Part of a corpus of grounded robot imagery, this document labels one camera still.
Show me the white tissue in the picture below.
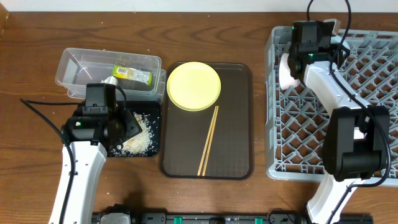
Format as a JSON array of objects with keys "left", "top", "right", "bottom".
[{"left": 101, "top": 76, "right": 118, "bottom": 86}]

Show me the pink white bowl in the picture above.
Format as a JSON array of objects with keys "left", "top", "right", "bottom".
[{"left": 279, "top": 53, "right": 300, "bottom": 90}]

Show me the pile of rice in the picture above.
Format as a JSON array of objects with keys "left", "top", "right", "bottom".
[{"left": 109, "top": 112, "right": 155, "bottom": 157}]

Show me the yellow green snack wrapper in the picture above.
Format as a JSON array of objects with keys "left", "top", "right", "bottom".
[{"left": 112, "top": 65, "right": 152, "bottom": 86}]

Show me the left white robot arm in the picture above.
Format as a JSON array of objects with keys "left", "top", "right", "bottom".
[{"left": 49, "top": 83, "right": 142, "bottom": 223}]

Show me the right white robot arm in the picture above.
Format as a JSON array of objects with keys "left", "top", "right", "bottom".
[{"left": 279, "top": 19, "right": 391, "bottom": 223}]

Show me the black waste tray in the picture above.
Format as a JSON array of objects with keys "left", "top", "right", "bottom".
[{"left": 108, "top": 101, "right": 161, "bottom": 157}]

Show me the clear plastic waste bin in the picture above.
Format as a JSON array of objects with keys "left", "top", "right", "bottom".
[{"left": 55, "top": 48, "right": 166, "bottom": 103}]

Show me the grey dishwasher rack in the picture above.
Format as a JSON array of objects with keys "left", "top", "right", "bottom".
[{"left": 265, "top": 26, "right": 397, "bottom": 187}]

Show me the dark brown serving tray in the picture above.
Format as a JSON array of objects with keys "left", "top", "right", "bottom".
[{"left": 160, "top": 63, "right": 254, "bottom": 180}]

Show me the yellow plate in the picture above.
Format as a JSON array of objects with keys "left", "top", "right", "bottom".
[{"left": 167, "top": 62, "right": 221, "bottom": 111}]

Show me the wooden chopstick left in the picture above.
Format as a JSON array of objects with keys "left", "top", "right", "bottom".
[{"left": 197, "top": 105, "right": 218, "bottom": 177}]

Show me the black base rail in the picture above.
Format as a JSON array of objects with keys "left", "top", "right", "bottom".
[{"left": 93, "top": 205, "right": 374, "bottom": 224}]

